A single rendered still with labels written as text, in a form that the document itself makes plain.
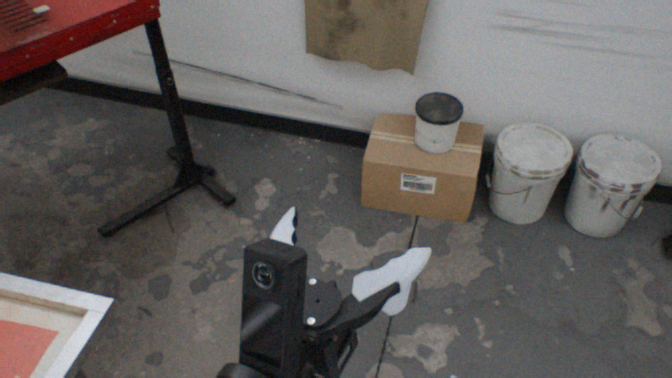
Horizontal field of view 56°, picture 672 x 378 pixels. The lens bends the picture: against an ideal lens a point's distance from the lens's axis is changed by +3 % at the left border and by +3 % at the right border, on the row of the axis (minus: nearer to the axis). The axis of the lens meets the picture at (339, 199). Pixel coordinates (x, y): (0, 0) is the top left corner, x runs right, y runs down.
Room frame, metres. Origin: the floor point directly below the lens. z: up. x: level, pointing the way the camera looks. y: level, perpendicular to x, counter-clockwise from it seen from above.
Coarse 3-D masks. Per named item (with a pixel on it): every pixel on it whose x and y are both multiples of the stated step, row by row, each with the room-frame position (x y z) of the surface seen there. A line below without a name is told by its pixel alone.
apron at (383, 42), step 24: (312, 0) 2.38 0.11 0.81; (336, 0) 2.34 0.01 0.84; (360, 0) 2.34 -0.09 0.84; (384, 0) 2.28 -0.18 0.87; (408, 0) 2.28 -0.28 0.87; (312, 24) 2.39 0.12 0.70; (336, 24) 2.34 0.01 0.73; (360, 24) 2.33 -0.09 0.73; (384, 24) 2.27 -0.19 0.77; (408, 24) 2.28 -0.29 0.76; (312, 48) 2.39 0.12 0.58; (336, 48) 2.34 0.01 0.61; (360, 48) 2.33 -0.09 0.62; (384, 48) 2.27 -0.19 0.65; (408, 48) 2.27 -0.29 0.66; (408, 72) 2.25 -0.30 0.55
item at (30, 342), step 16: (0, 320) 0.74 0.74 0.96; (0, 336) 0.70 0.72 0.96; (16, 336) 0.70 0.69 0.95; (32, 336) 0.70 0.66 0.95; (48, 336) 0.70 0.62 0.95; (0, 352) 0.67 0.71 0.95; (16, 352) 0.67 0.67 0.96; (32, 352) 0.66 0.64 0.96; (0, 368) 0.63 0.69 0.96; (16, 368) 0.63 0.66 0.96; (32, 368) 0.63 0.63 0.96
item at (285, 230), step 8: (296, 208) 0.43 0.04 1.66; (288, 216) 0.41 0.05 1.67; (296, 216) 0.41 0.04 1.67; (280, 224) 0.40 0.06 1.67; (288, 224) 0.40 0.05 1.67; (296, 224) 0.41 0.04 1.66; (272, 232) 0.39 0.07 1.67; (280, 232) 0.39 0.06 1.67; (288, 232) 0.38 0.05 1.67; (280, 240) 0.38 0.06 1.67; (288, 240) 0.37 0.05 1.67; (296, 240) 0.38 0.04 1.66
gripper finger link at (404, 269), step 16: (400, 256) 0.34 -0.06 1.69; (416, 256) 0.34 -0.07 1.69; (368, 272) 0.33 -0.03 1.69; (384, 272) 0.33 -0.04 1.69; (400, 272) 0.32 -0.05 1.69; (416, 272) 0.33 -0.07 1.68; (352, 288) 0.31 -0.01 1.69; (368, 288) 0.31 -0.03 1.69; (400, 288) 0.31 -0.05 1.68; (400, 304) 0.32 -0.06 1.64
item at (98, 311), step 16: (0, 288) 0.80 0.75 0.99; (16, 288) 0.80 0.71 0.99; (32, 288) 0.80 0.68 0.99; (48, 288) 0.80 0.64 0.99; (64, 288) 0.80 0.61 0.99; (48, 304) 0.77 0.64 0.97; (64, 304) 0.76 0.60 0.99; (80, 304) 0.76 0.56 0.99; (96, 304) 0.76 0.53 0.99; (112, 304) 0.76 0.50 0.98; (96, 320) 0.72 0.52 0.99; (80, 336) 0.68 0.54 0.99; (96, 336) 0.69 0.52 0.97; (64, 352) 0.64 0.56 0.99; (80, 352) 0.65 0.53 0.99; (64, 368) 0.61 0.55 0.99
